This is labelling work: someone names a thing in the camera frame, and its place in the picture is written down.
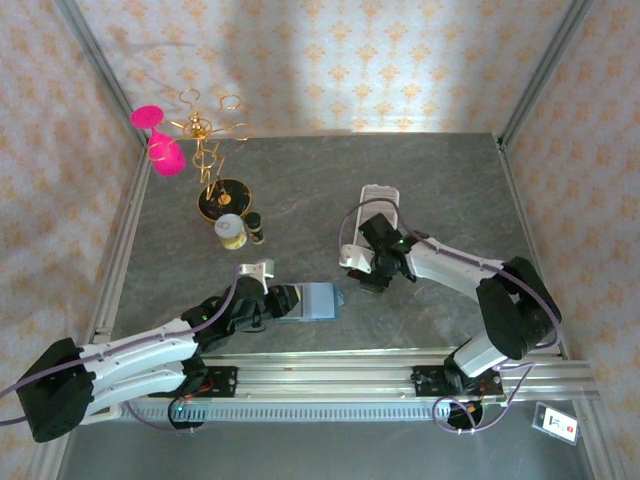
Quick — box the stack of plastic cards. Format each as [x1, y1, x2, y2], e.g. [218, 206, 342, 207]
[363, 188, 399, 226]

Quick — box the small dark bottle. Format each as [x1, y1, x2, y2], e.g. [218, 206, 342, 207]
[244, 211, 265, 246]

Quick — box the yellow can with white lid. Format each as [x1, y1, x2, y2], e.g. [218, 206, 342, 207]
[214, 213, 249, 250]

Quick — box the pink wine glass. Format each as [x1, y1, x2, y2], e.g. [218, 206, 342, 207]
[130, 104, 187, 179]

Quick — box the white tag with red mark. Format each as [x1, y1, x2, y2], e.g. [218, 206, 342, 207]
[532, 401, 581, 445]

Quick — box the purple cable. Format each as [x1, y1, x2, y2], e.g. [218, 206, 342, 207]
[432, 374, 519, 436]
[121, 397, 206, 436]
[337, 197, 561, 374]
[0, 272, 241, 429]

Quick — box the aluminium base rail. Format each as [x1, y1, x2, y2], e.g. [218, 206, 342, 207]
[144, 348, 599, 404]

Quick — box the grey slotted cable duct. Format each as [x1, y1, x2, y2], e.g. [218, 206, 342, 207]
[117, 399, 451, 424]

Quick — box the gold wire glass rack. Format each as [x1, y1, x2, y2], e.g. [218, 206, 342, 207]
[169, 88, 254, 224]

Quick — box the aluminium table side rail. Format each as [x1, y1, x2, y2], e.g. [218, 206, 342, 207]
[495, 137, 571, 361]
[92, 144, 154, 334]

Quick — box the aluminium frame post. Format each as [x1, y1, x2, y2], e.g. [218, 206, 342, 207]
[54, 0, 151, 151]
[29, 439, 76, 480]
[499, 0, 596, 147]
[574, 397, 629, 480]

